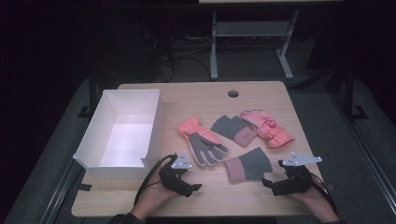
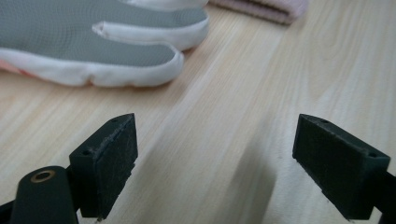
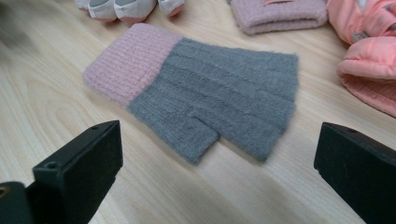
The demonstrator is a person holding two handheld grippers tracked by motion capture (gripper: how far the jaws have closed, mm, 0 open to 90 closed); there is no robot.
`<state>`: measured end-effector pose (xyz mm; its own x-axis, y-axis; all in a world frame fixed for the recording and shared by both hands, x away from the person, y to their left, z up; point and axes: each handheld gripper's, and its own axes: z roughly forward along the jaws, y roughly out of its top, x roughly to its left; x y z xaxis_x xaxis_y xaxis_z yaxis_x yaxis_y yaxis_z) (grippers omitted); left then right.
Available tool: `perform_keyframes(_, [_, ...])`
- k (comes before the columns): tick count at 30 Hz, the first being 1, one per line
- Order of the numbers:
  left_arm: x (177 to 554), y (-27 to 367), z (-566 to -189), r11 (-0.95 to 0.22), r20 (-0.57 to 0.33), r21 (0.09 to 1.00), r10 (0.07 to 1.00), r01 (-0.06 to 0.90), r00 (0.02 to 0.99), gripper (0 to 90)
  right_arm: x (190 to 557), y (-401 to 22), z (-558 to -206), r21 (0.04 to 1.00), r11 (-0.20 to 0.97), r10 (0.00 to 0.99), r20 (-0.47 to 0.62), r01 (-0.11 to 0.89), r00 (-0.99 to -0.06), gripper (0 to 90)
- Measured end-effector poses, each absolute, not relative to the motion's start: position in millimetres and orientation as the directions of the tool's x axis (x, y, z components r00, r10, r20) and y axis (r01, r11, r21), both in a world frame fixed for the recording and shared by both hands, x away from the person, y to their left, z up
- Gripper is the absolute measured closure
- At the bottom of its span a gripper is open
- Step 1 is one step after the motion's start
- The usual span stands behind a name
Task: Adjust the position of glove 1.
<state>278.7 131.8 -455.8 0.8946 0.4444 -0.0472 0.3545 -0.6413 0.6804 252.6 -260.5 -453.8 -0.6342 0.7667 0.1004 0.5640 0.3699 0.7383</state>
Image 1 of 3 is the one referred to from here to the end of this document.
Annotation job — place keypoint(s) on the white box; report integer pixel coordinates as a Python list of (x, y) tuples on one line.
[(124, 137)]

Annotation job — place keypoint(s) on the black metal stand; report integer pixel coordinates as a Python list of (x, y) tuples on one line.
[(92, 93), (350, 93)]

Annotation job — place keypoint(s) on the aluminium rail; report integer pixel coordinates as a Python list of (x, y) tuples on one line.
[(60, 193), (367, 155)]

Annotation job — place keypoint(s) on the pink glove with grey palm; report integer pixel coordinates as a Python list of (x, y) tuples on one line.
[(202, 146)]

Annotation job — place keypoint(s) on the pink glove with red print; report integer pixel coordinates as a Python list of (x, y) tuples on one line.
[(267, 127)]

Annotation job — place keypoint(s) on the person's right hand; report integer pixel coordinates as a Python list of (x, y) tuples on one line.
[(317, 202)]

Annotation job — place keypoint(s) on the person's left hand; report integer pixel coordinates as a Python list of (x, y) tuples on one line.
[(154, 197)]

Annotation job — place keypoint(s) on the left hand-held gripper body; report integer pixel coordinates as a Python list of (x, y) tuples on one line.
[(176, 180)]

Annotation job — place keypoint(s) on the grey fingerless glove pink cuff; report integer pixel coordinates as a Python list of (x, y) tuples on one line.
[(249, 166), (232, 127)]

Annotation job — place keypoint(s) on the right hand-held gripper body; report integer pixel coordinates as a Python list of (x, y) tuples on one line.
[(295, 182)]

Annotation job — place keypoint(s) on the white metal table frame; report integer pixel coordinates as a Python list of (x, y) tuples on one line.
[(249, 29)]

